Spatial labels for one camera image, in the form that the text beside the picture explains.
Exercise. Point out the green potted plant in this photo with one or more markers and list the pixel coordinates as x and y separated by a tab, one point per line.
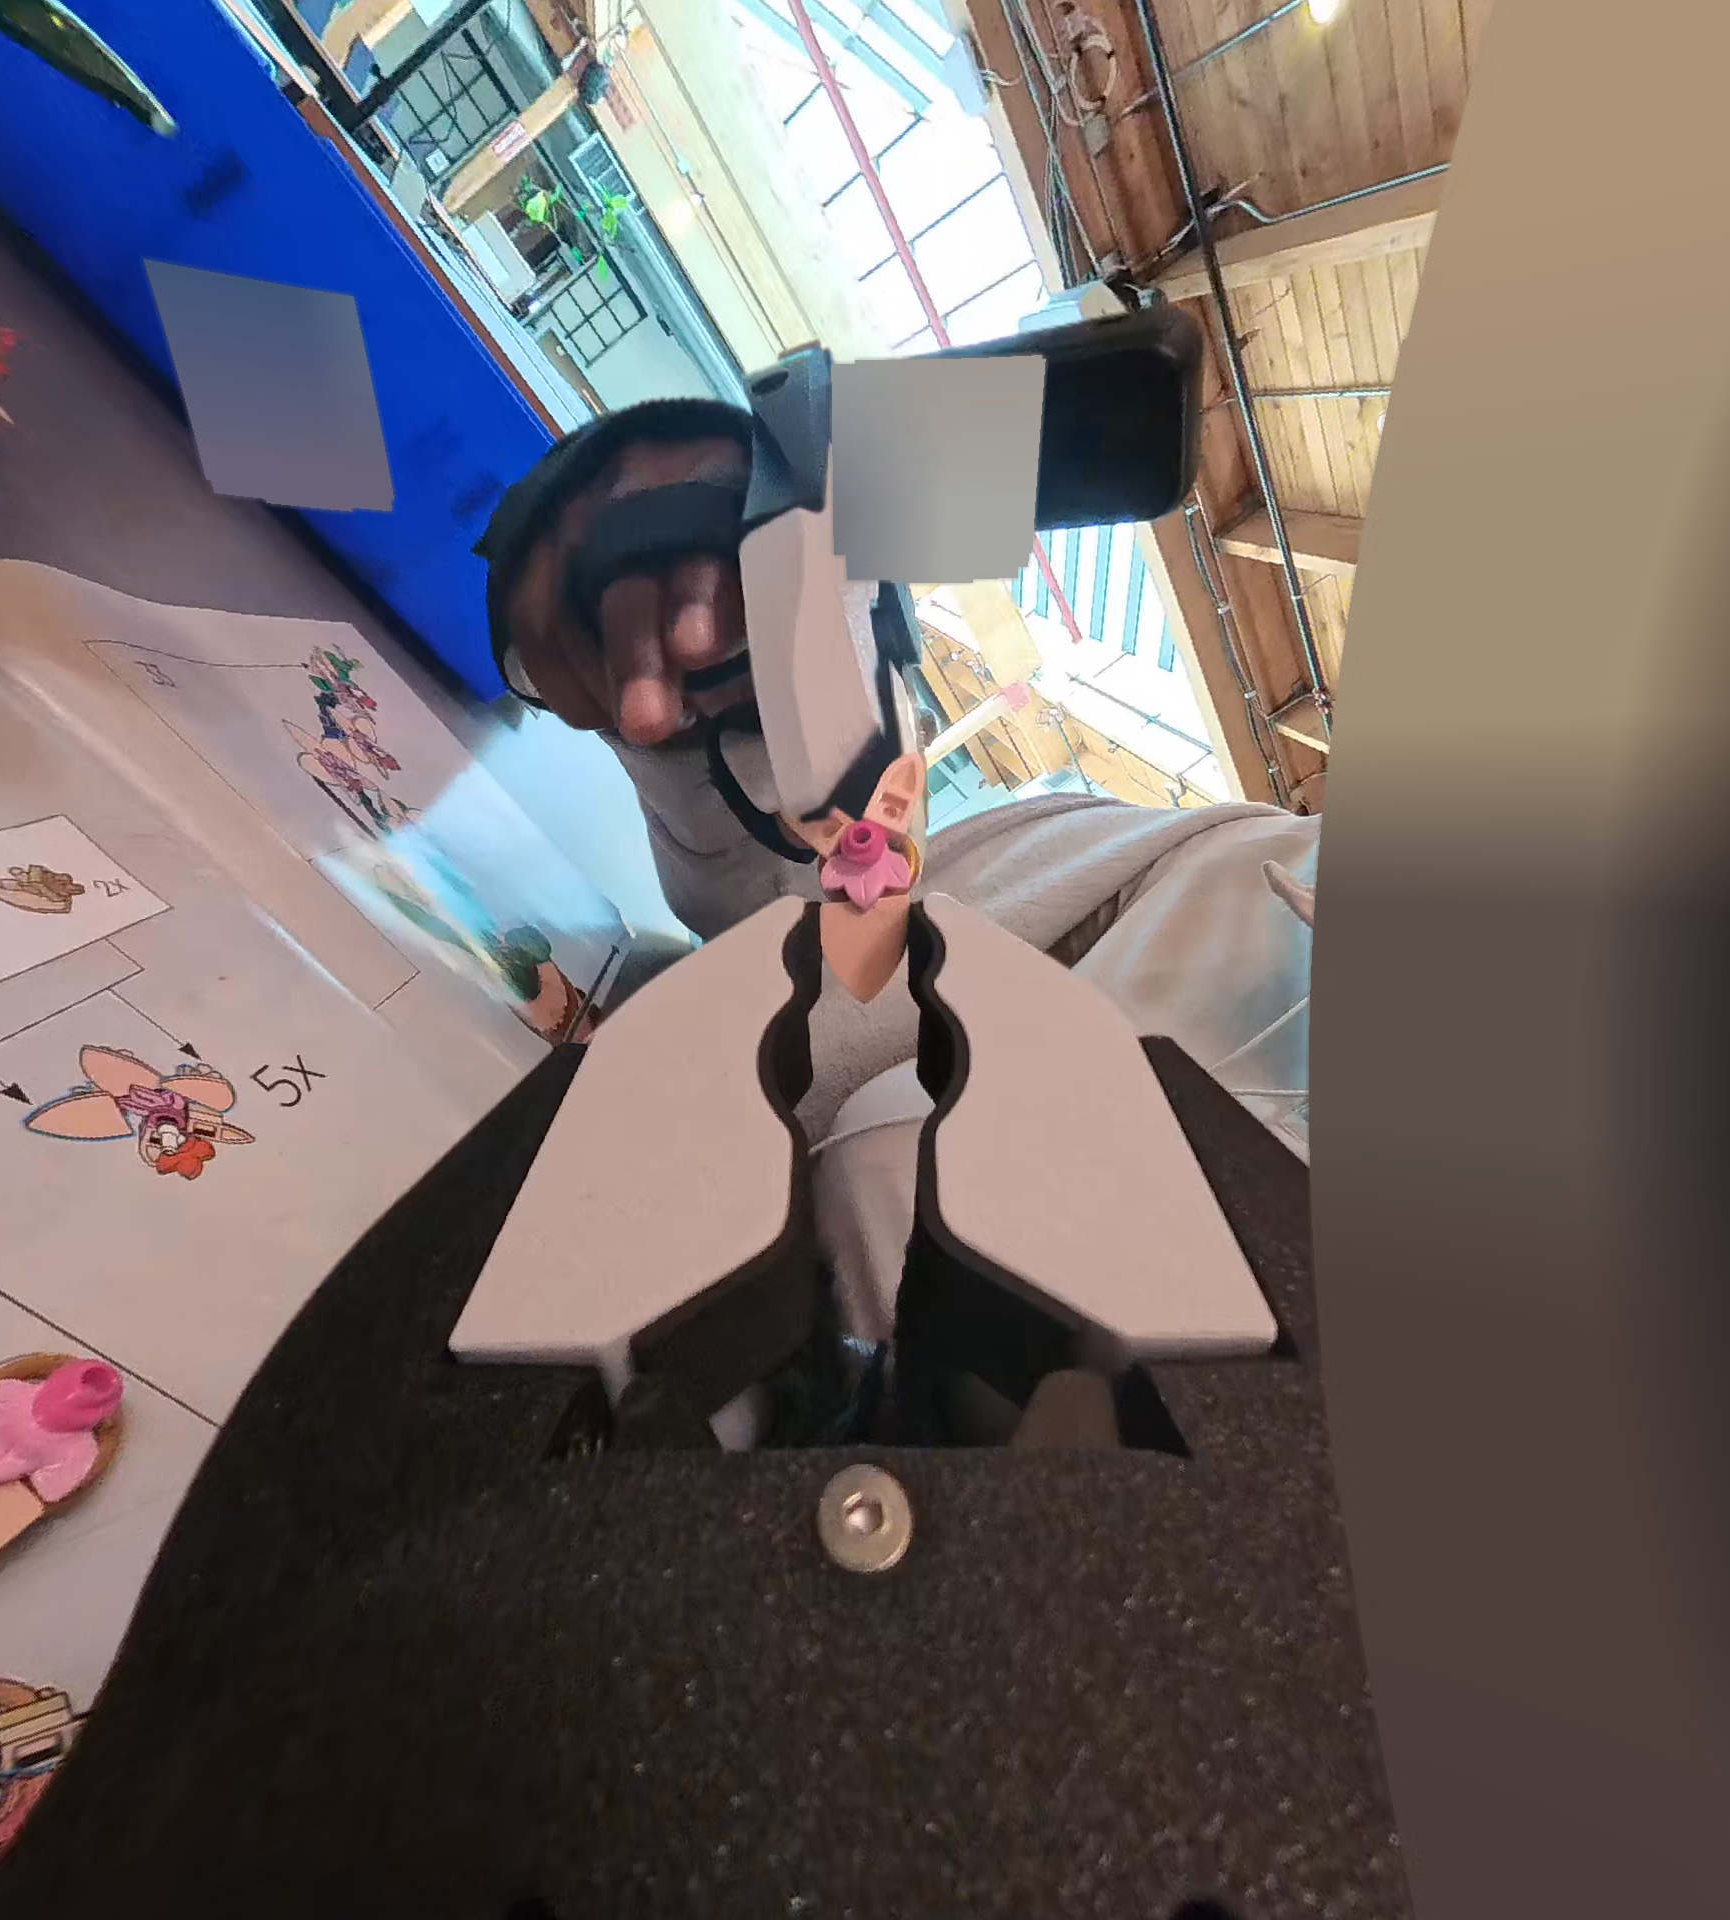
571	230

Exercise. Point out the blue partition panel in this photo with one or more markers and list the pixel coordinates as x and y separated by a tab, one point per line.
85	192

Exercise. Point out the white building instruction booklet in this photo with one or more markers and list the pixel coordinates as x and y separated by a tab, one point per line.
280	931

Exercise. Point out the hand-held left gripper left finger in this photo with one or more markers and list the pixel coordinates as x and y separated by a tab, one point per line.
625	1172

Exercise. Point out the black ceiling pipe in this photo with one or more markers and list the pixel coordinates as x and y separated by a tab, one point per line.
1223	301

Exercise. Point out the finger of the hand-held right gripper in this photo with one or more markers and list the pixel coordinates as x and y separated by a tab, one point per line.
807	665
898	643

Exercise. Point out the grey desk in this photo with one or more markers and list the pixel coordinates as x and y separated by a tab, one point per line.
58	497

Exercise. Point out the person's right hand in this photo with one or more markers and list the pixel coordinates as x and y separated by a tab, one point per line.
658	627

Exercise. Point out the green toy leaf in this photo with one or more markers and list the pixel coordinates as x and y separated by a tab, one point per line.
100	72

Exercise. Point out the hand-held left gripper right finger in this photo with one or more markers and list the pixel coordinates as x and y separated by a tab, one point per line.
1092	1172

